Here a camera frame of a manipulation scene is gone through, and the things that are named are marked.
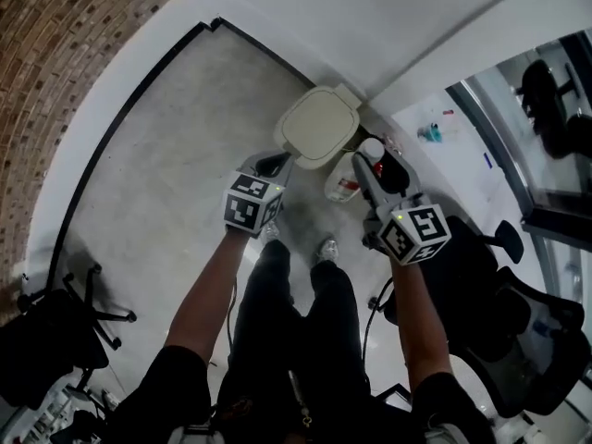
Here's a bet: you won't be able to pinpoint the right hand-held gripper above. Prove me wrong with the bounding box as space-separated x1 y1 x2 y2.
351 150 452 266

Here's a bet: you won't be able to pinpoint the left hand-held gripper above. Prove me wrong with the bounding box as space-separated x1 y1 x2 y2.
222 151 296 240

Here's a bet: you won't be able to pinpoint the white plastic bottle red label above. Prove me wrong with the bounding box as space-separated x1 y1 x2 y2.
323 137 386 203

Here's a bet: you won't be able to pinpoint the white pedal trash bin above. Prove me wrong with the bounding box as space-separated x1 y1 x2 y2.
273 82 363 171

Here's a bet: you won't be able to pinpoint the person's left forearm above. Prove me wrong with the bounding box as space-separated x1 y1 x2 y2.
164 227 253 374

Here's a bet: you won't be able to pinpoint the person's right forearm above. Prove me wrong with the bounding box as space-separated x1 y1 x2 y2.
390 259 453 390

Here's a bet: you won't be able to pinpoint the teal crumpled item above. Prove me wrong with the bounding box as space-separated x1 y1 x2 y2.
417 122 444 145

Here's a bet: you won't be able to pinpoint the white window ledge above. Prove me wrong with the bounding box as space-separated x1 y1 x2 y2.
391 89 533 238

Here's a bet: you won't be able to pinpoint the person's right shoe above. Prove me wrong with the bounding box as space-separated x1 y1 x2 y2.
315 236 341 265

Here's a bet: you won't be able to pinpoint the black baseboard strip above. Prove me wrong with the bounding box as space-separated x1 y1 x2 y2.
45 16 320 295

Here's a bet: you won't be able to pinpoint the person's black trousers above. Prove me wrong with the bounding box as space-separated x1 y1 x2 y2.
216 238 374 434

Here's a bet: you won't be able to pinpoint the black office chair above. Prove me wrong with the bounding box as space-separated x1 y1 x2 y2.
369 215 587 420
0 261 139 411

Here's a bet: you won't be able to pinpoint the person's black shirt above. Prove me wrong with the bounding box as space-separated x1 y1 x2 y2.
108 344 499 444

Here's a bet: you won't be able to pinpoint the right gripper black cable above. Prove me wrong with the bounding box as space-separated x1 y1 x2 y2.
363 277 395 374

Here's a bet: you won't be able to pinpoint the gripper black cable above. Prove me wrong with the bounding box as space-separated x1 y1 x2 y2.
225 277 238 369
363 277 395 374

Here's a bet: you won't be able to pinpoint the black window frame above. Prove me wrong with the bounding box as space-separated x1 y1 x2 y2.
446 30 592 249

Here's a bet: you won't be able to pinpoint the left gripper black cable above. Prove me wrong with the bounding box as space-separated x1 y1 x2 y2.
225 277 238 369

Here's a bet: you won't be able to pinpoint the hanging keychain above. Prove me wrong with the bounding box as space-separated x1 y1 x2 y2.
289 370 315 432

